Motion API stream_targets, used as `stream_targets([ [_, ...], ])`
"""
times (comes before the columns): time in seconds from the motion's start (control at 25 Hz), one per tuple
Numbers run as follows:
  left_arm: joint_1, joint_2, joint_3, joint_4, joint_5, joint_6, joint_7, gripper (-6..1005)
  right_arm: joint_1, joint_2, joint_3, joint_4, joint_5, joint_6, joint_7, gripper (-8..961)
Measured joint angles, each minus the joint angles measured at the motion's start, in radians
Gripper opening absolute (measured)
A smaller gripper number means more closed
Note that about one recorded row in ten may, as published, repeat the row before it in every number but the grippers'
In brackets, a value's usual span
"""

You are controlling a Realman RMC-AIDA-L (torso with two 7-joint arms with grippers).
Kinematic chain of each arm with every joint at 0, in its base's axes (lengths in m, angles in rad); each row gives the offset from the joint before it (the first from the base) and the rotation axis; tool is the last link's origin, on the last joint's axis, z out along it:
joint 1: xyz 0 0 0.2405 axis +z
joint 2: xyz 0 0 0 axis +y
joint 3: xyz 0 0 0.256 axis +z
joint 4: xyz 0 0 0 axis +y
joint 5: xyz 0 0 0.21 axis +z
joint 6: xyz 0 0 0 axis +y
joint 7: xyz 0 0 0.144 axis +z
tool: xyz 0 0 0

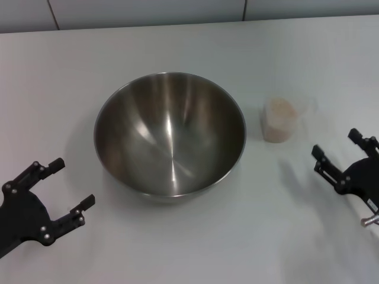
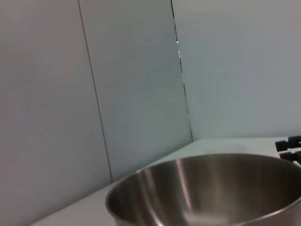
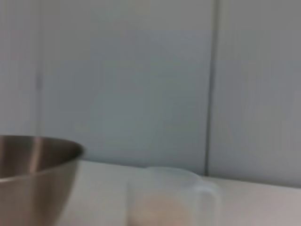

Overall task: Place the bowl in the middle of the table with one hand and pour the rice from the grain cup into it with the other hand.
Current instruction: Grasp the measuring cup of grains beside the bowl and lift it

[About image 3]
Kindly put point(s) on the clear plastic measuring cup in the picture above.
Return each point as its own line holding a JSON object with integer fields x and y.
{"x": 169, "y": 183}

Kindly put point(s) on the stainless steel mixing bowl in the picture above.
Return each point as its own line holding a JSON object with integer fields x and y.
{"x": 35, "y": 179}

